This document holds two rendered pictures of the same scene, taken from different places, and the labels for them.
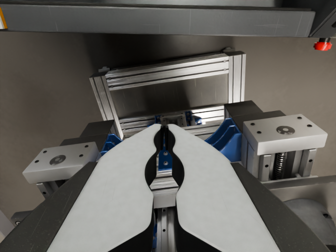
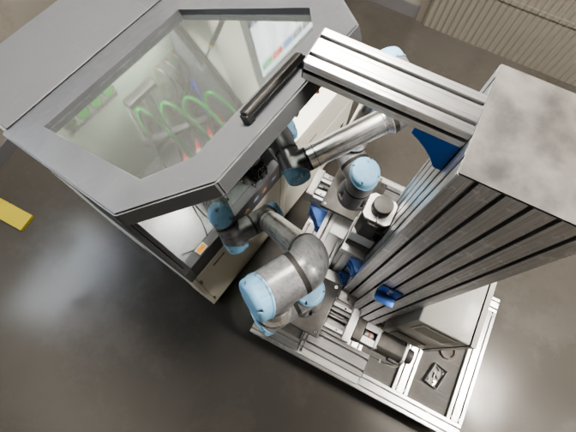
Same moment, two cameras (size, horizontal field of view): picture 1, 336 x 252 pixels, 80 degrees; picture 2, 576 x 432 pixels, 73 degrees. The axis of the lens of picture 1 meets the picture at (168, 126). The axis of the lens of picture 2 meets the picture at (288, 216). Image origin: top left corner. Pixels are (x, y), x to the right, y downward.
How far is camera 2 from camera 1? 1.44 m
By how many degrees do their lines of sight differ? 43
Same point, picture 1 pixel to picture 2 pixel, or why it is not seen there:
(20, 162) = not seen: outside the picture
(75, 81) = (245, 366)
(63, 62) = (225, 362)
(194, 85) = not seen: hidden behind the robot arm
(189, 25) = (249, 194)
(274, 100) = not seen: hidden behind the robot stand
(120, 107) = (290, 328)
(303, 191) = (335, 183)
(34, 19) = (213, 236)
